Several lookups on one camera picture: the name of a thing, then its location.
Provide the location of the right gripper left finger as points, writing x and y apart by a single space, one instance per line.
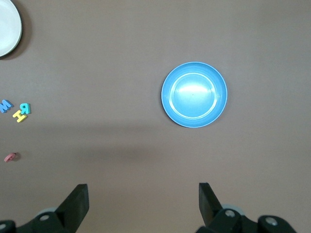
75 206

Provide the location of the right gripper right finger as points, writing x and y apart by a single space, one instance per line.
206 206

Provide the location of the red foam letter Q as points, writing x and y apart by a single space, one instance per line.
7 159

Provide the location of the yellow foam letter H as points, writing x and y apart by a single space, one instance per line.
19 116

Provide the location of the teal foam letter R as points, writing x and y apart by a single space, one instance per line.
26 110

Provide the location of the blue round plate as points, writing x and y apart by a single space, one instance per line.
194 94

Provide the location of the cream white round plate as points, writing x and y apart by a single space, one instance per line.
7 24

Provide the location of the blue foam letter M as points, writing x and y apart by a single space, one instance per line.
5 106

